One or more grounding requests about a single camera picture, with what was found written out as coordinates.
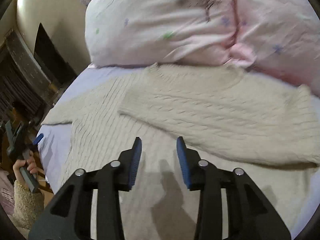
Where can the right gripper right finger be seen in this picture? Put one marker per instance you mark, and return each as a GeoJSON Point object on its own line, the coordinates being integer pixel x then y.
{"type": "Point", "coordinates": [250, 213]}

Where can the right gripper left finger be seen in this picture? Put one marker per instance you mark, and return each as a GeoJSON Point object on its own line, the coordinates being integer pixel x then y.
{"type": "Point", "coordinates": [68, 215]}

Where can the fuzzy beige left sleeve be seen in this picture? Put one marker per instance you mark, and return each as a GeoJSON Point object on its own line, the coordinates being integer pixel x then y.
{"type": "Point", "coordinates": [27, 209]}

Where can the pink floral duvet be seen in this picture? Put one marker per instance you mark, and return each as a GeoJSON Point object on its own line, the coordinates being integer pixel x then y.
{"type": "Point", "coordinates": [277, 37]}

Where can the dark wooden furniture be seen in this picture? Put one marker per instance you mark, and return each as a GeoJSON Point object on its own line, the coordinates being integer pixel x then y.
{"type": "Point", "coordinates": [32, 82]}

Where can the person's left hand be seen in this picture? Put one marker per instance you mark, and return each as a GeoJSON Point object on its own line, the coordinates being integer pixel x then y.
{"type": "Point", "coordinates": [31, 166]}

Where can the cream cable-knit sweater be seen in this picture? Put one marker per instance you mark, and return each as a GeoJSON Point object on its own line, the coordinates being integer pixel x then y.
{"type": "Point", "coordinates": [231, 117]}

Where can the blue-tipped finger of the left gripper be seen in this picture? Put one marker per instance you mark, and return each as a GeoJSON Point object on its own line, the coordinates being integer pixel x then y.
{"type": "Point", "coordinates": [38, 139]}

